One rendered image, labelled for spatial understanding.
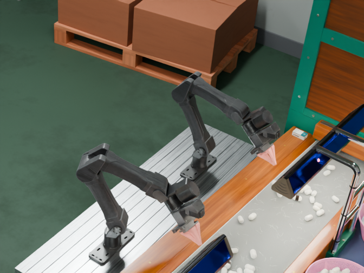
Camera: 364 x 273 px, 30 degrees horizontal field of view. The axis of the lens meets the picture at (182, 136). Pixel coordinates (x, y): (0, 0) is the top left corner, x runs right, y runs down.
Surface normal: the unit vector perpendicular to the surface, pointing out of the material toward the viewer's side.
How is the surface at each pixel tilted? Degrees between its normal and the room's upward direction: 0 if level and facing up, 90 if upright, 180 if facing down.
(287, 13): 90
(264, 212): 0
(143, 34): 90
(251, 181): 0
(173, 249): 0
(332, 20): 90
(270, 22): 90
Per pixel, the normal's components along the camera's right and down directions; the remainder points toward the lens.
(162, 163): 0.09, -0.81
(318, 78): -0.60, 0.43
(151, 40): -0.40, 0.50
